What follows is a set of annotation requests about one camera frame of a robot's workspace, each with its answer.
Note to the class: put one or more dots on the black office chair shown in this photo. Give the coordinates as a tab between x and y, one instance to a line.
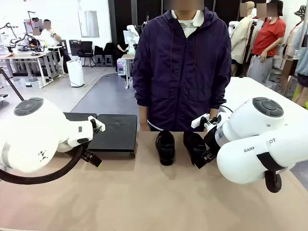
86	49

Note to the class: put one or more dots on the person's right forearm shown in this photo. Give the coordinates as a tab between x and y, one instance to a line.
143	113

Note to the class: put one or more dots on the person's left forearm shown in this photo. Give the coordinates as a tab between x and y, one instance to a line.
213	113

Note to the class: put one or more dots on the small white background robot arm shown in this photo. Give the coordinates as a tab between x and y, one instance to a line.
132	33

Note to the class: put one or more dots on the white table with metal legs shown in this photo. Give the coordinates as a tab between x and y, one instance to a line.
252	91

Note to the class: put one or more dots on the small wooden robot table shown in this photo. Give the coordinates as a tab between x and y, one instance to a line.
127	56

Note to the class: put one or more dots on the clear plastic storage bin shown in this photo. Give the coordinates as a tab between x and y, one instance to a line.
26	83

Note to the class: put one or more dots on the person in purple jacket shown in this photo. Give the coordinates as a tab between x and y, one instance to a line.
180	72

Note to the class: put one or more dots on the seated person in white shirt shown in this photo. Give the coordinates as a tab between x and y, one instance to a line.
48	36

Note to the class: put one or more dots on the black curved robot arm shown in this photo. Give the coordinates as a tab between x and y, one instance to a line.
8	25

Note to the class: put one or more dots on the dark tripod leg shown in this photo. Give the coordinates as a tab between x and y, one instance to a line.
12	86

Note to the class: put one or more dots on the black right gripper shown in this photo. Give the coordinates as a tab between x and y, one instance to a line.
211	140

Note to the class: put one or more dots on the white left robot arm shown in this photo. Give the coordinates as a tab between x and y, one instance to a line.
36	134

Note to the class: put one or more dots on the person's right hand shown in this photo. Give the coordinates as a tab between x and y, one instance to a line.
144	127

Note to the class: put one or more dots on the grey wall panel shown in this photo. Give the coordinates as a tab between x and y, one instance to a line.
88	24

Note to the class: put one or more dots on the white air purifier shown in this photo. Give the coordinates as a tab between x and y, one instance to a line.
75	74

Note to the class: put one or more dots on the wooden desk with metal legs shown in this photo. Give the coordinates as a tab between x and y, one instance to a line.
21	56

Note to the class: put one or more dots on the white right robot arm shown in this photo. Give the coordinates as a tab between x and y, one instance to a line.
255	125

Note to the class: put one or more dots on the computer case with coloured lights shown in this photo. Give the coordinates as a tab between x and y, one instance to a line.
121	67

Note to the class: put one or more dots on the mannequin in beige jacket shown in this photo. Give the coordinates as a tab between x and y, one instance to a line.
241	36

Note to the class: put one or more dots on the black box cabinet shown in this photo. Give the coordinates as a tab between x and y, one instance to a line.
75	47

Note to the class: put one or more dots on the black leather loafer shoe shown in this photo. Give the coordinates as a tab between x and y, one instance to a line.
166	149
192	144

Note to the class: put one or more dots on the black shoe stand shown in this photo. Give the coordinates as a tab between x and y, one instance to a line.
115	134

